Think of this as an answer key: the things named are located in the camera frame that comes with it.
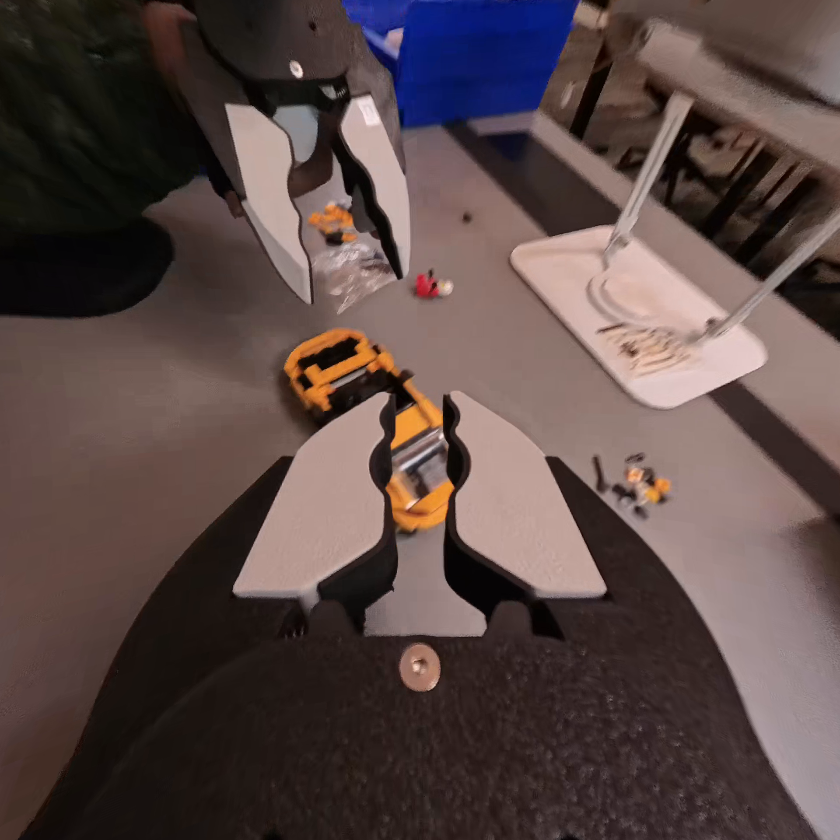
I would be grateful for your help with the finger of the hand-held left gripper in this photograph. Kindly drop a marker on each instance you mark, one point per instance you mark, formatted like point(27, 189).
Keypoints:
point(384, 184)
point(262, 184)

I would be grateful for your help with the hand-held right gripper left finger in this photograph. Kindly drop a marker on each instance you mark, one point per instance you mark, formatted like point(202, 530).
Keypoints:
point(315, 518)

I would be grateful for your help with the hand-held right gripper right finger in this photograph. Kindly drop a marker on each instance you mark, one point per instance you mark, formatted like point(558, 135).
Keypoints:
point(518, 518)

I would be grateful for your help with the yellow lego car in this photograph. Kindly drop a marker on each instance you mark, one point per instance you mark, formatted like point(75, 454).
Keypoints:
point(328, 367)

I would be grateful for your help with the person's left forearm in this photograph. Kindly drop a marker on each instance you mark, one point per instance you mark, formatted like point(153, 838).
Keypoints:
point(79, 118)

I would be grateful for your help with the pile of yellow black lego pieces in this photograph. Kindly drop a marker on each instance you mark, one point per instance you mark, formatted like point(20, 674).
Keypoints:
point(334, 216)

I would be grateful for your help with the black lego wrench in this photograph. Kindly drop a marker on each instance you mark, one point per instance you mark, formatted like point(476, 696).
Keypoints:
point(599, 472)

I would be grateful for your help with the red lego minifigure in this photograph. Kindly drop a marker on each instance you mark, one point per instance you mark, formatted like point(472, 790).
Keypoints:
point(426, 287)

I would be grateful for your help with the cluster of small lego pieces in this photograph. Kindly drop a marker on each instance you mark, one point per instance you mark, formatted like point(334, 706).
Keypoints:
point(646, 489)

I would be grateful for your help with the lego sticker sheet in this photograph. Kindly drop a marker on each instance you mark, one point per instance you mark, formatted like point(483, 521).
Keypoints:
point(646, 348)

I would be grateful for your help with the clear plastic parts bag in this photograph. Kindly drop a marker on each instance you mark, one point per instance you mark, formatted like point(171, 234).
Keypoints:
point(348, 275)

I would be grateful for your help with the blue plastic bin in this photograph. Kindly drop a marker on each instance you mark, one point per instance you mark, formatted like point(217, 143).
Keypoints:
point(472, 65)

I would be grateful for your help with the white book stand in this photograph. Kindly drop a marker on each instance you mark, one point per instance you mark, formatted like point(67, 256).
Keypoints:
point(571, 275)

